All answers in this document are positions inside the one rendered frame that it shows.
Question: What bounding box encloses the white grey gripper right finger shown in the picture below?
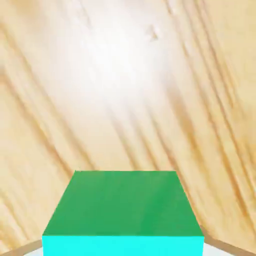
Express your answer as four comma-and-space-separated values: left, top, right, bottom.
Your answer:
200, 225, 256, 256

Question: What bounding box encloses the white grey gripper left finger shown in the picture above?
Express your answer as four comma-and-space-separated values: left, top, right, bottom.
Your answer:
0, 239, 43, 256

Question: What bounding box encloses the small green cube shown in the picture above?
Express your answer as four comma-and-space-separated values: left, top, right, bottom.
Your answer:
41, 169, 205, 256

